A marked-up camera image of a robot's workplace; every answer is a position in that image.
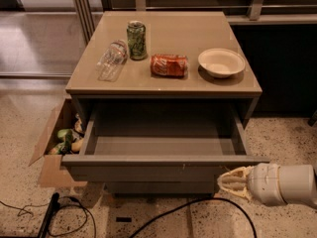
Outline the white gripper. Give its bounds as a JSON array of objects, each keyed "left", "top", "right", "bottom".
[{"left": 218, "top": 164, "right": 285, "bottom": 206}]

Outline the grey top drawer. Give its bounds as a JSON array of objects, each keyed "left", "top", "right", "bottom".
[{"left": 62, "top": 100, "right": 269, "bottom": 182}]

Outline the grey drawer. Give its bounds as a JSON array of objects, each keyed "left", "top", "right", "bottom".
[
  {"left": 62, "top": 100, "right": 269, "bottom": 182},
  {"left": 105, "top": 181, "right": 217, "bottom": 194}
]

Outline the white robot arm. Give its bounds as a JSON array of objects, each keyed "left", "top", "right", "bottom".
[{"left": 217, "top": 163, "right": 317, "bottom": 209}]

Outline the grey drawer cabinet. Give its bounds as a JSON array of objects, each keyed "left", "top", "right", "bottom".
[{"left": 64, "top": 11, "right": 264, "bottom": 196}]

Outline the grey bottom drawer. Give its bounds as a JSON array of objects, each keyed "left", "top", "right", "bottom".
[{"left": 105, "top": 181, "right": 217, "bottom": 194}]

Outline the white paper bowl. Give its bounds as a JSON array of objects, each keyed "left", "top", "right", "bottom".
[{"left": 198, "top": 49, "right": 246, "bottom": 78}]

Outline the yellow snack bag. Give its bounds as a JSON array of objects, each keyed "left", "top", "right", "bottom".
[{"left": 71, "top": 139, "right": 83, "bottom": 153}]

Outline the clear plastic bottle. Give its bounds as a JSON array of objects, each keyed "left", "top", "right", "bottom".
[{"left": 96, "top": 40, "right": 128, "bottom": 81}]

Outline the green snack bag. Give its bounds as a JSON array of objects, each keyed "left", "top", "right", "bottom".
[{"left": 49, "top": 129, "right": 73, "bottom": 155}]

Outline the green drink can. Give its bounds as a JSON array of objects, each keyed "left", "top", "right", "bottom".
[{"left": 127, "top": 21, "right": 148, "bottom": 60}]

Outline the black power strip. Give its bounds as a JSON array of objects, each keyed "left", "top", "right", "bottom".
[{"left": 37, "top": 192, "right": 59, "bottom": 238}]

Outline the cardboard box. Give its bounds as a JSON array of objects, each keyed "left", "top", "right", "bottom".
[{"left": 29, "top": 98, "right": 87, "bottom": 187}]

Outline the metal window railing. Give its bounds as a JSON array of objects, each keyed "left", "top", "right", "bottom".
[{"left": 72, "top": 0, "right": 317, "bottom": 39}]

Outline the thick black cable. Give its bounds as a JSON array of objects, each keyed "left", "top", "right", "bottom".
[{"left": 128, "top": 196, "right": 258, "bottom": 238}]

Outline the thin black cable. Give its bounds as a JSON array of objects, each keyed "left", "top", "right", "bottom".
[{"left": 0, "top": 195, "right": 97, "bottom": 238}]

